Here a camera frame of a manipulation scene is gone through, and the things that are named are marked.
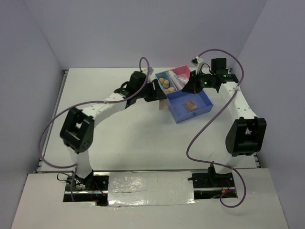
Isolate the small white pink bottle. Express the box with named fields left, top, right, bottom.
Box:
left=178, top=74, right=190, bottom=85

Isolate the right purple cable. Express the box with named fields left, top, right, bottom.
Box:
left=185, top=49, right=247, bottom=209

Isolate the orange eyeshadow palette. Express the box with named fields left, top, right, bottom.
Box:
left=183, top=100, right=197, bottom=112

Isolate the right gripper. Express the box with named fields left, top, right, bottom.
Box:
left=183, top=69, right=216, bottom=94

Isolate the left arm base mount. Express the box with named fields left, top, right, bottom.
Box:
left=56, top=172, right=110, bottom=207

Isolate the purple cable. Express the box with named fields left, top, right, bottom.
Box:
left=38, top=56, right=153, bottom=203
left=185, top=49, right=247, bottom=209

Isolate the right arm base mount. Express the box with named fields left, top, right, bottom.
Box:
left=188, top=165, right=237, bottom=200

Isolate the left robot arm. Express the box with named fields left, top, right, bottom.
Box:
left=60, top=67, right=167, bottom=190

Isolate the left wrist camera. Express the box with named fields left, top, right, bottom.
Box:
left=142, top=67, right=154, bottom=78

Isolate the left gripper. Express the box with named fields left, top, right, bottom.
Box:
left=136, top=79, right=167, bottom=103

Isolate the three-compartment organizer tray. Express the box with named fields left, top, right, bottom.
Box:
left=155, top=65, right=213, bottom=123

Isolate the silver foil tape strip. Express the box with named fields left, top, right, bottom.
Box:
left=108, top=171, right=195, bottom=207

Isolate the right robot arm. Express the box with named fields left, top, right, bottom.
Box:
left=182, top=57, right=267, bottom=187

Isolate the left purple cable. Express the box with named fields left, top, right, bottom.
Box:
left=38, top=56, right=153, bottom=203

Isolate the white pink tube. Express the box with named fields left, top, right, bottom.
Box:
left=167, top=70, right=184, bottom=90

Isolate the beige makeup sponge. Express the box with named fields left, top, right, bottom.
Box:
left=165, top=87, right=175, bottom=94
left=163, top=80, right=170, bottom=89

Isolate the pink rectangular palette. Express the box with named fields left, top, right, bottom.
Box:
left=159, top=99, right=167, bottom=110

